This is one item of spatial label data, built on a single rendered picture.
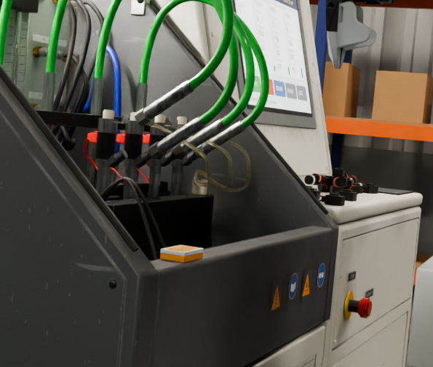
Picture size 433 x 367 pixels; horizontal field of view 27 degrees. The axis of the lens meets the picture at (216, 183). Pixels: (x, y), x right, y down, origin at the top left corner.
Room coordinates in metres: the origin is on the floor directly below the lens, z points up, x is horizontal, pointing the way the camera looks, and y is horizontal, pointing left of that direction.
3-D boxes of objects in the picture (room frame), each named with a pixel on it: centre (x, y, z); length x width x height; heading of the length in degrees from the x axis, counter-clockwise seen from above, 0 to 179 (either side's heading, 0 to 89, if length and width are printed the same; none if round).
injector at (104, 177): (1.31, 0.15, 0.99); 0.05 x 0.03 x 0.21; 66
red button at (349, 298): (1.61, -0.27, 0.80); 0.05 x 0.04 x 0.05; 156
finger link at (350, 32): (1.28, -0.17, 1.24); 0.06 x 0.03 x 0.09; 66
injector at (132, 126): (1.38, 0.12, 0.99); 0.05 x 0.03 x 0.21; 66
